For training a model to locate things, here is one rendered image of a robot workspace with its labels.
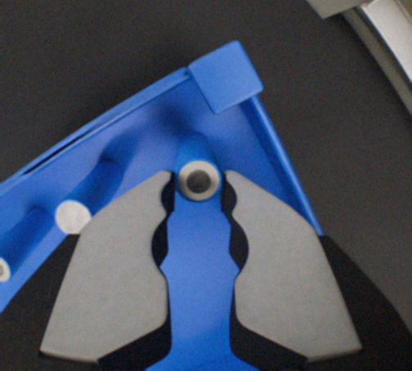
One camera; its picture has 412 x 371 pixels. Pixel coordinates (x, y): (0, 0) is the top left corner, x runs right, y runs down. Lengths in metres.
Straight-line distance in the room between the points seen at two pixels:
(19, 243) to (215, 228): 0.12
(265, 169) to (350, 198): 0.52
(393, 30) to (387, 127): 0.25
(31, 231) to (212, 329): 0.14
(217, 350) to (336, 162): 0.48
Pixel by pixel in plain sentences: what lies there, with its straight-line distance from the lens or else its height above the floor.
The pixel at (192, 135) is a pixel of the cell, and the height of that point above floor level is 0.42.
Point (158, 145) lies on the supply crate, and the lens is 0.19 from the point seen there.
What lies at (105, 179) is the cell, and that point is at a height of 0.43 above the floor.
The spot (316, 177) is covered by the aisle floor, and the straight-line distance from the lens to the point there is 0.66.
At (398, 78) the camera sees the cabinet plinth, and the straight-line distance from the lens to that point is 0.67.
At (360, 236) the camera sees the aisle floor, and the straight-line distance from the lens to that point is 0.76.
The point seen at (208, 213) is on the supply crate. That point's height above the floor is 0.40.
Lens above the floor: 0.59
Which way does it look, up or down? 75 degrees down
